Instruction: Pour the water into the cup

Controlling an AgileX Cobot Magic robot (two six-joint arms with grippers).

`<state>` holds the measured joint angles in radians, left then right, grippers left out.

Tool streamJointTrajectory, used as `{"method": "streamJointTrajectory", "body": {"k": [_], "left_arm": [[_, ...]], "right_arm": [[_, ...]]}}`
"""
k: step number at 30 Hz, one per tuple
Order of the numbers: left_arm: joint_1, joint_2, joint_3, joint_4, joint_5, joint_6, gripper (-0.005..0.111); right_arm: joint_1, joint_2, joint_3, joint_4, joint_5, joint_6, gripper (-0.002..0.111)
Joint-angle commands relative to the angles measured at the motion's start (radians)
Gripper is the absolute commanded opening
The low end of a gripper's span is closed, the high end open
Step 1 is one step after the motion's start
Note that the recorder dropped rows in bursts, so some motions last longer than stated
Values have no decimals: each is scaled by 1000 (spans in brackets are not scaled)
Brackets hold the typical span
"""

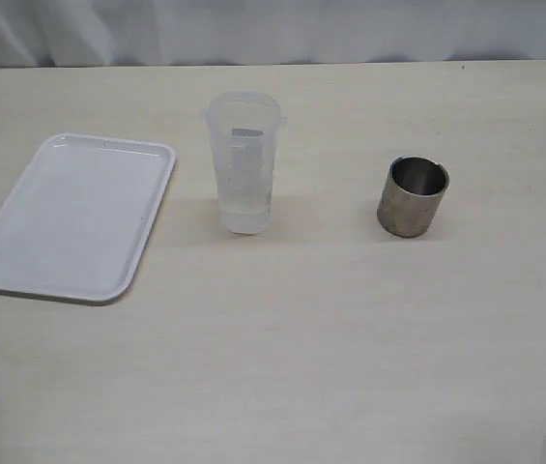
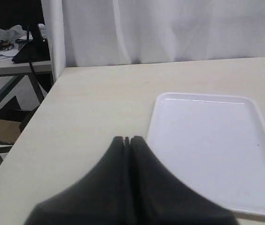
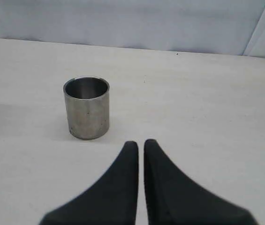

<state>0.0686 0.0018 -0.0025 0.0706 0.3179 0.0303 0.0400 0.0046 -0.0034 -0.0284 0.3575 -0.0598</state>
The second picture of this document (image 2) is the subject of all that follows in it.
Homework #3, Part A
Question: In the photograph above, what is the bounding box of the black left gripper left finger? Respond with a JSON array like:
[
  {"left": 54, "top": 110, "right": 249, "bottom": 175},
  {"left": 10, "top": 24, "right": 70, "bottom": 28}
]
[{"left": 25, "top": 136, "right": 129, "bottom": 225}]

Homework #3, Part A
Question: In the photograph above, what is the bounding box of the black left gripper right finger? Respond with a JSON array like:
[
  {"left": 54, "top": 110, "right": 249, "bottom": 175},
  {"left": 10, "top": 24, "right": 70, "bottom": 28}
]
[{"left": 129, "top": 136, "right": 238, "bottom": 225}]

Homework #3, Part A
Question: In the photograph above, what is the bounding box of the white plastic tray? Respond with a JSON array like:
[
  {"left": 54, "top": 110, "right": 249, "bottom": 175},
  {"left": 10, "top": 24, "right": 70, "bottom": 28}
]
[{"left": 146, "top": 92, "right": 265, "bottom": 217}]

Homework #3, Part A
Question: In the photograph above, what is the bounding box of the cardboard box on floor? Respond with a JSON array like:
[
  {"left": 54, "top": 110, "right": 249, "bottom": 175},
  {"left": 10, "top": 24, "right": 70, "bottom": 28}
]
[{"left": 0, "top": 120, "right": 21, "bottom": 143}]

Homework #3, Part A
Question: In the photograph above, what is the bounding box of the black bag on table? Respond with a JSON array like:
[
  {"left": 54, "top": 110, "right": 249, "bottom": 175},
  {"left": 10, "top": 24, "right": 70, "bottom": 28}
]
[{"left": 12, "top": 23, "right": 51, "bottom": 64}]

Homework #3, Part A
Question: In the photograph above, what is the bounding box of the white curtain backdrop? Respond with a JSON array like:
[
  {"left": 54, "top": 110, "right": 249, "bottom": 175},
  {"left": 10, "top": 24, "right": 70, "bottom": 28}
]
[{"left": 41, "top": 0, "right": 265, "bottom": 77}]

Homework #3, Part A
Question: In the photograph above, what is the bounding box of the crumpled white plastic bag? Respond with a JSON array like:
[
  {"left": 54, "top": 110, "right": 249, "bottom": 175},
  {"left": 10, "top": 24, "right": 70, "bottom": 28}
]
[{"left": 0, "top": 24, "right": 26, "bottom": 42}]

